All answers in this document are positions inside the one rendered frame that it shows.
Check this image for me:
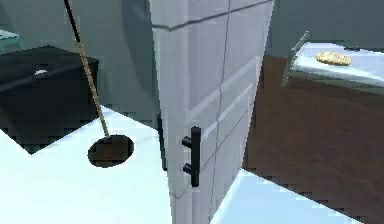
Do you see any white panelled room door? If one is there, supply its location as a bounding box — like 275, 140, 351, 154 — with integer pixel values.
148, 0, 276, 224

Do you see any floor lamp with round base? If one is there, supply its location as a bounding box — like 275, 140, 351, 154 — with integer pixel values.
63, 0, 135, 169

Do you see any black cabinet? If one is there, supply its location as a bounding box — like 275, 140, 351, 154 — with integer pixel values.
0, 45, 100, 155

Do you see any yellow bread loaf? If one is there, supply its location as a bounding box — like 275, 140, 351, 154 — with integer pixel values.
315, 50, 353, 67

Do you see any pale green furniture corner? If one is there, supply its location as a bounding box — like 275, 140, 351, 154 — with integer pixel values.
0, 29, 22, 54

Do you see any black door handle bar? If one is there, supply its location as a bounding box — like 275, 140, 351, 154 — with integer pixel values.
156, 112, 168, 172
181, 126, 203, 188

